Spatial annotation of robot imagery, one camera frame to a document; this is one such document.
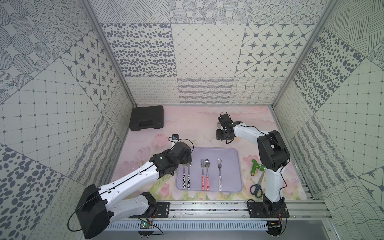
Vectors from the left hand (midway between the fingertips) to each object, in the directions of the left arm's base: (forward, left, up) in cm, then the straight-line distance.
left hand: (183, 150), depth 80 cm
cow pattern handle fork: (-10, 0, -14) cm, 17 cm away
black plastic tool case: (+31, +30, -9) cm, 44 cm away
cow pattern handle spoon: (-3, -3, -13) cm, 14 cm away
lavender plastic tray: (-4, -19, -15) cm, 25 cm away
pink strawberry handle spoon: (-2, -14, -13) cm, 19 cm away
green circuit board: (-33, +17, -16) cm, 40 cm away
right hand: (+17, -24, -13) cm, 32 cm away
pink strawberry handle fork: (0, -11, -14) cm, 18 cm away
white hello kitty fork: (-1, -21, -15) cm, 26 cm away
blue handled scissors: (-15, -41, -16) cm, 46 cm away
